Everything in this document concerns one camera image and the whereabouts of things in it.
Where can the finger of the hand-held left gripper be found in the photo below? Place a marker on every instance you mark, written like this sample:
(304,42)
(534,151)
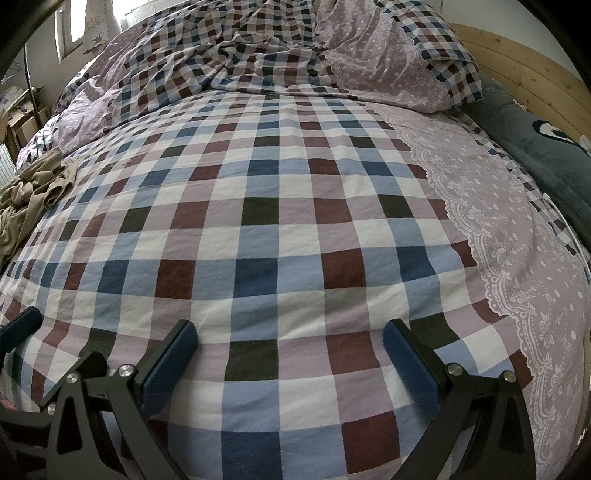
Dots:
(90,362)
(18,328)

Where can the purple dotted checked pillow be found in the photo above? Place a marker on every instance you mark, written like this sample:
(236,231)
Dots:
(383,55)

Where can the small checked duvet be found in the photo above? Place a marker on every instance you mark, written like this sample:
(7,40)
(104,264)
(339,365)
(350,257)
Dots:
(207,46)

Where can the white radiator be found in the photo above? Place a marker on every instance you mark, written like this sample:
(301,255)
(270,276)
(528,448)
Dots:
(5,161)

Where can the large checked bed sheet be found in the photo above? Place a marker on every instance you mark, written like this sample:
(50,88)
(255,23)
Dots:
(277,254)

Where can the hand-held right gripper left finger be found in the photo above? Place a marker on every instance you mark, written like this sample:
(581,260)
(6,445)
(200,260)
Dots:
(166,369)

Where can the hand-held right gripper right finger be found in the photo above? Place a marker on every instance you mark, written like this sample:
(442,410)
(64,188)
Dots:
(411,369)

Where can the black lamp pole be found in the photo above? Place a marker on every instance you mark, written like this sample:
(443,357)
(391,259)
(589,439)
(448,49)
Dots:
(33,92)

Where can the paper window decoration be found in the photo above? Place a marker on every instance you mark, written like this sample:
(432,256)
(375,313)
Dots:
(94,27)

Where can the wooden headboard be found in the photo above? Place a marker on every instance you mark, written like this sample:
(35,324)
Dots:
(531,69)

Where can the cardboard boxes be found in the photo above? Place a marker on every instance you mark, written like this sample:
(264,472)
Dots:
(23,124)

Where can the window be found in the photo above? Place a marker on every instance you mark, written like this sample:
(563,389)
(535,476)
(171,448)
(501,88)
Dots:
(64,27)

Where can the khaki garment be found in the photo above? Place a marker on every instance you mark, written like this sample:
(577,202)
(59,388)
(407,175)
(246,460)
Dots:
(32,194)

